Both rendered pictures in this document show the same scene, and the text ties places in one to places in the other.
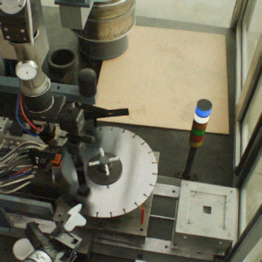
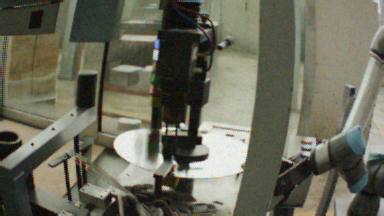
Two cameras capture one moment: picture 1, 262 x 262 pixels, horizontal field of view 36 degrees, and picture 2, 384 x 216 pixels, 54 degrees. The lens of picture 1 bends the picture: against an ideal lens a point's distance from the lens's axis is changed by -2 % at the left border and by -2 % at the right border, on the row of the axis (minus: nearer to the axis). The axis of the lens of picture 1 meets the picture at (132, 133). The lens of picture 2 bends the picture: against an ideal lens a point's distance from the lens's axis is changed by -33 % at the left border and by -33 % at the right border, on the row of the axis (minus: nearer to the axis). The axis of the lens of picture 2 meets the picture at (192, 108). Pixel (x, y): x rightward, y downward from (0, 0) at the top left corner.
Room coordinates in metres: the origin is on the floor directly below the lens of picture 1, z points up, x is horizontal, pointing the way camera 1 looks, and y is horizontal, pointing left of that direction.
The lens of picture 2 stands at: (0.60, 1.23, 1.35)
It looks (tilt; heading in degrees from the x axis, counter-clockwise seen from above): 15 degrees down; 272
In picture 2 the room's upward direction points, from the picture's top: 6 degrees clockwise
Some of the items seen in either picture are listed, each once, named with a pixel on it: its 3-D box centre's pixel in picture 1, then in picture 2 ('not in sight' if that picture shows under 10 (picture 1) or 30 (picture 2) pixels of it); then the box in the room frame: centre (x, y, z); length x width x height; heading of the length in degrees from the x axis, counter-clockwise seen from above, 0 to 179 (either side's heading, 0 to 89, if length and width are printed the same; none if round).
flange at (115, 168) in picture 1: (104, 166); (185, 145); (0.65, 0.08, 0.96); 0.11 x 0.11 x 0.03
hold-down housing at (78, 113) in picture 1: (73, 130); (200, 56); (0.63, 0.16, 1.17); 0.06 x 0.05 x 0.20; 73
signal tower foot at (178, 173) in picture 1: (186, 173); not in sight; (0.75, -0.20, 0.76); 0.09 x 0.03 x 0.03; 82
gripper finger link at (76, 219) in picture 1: (76, 218); not in sight; (0.47, 0.15, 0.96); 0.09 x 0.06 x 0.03; 153
